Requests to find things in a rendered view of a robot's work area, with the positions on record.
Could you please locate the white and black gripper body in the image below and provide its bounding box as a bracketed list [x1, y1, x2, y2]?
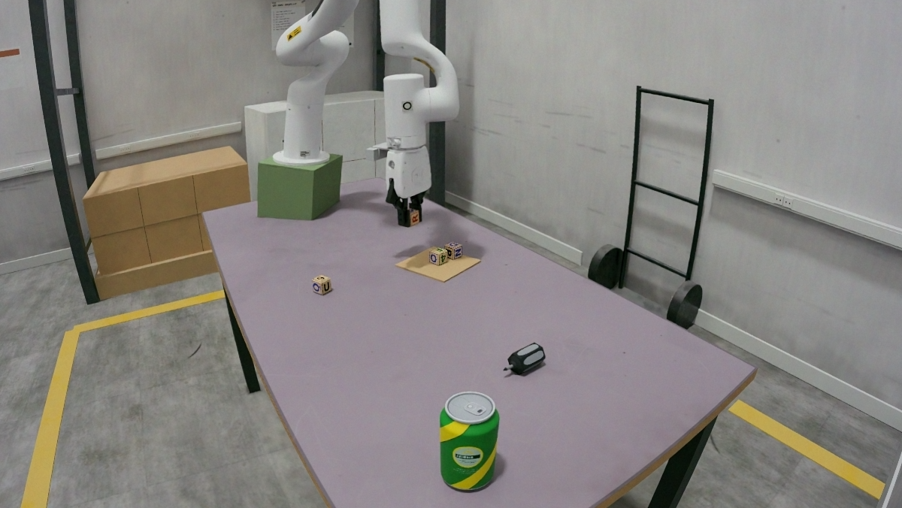
[386, 145, 431, 198]

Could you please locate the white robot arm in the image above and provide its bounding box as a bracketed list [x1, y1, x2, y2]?
[273, 0, 459, 166]

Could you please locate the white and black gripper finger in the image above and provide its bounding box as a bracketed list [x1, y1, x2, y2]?
[386, 178, 410, 228]
[409, 190, 427, 222]

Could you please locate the green drink can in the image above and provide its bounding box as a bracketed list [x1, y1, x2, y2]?
[440, 392, 500, 490]

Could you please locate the tan square mat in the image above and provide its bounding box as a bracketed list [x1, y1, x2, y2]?
[395, 246, 481, 283]

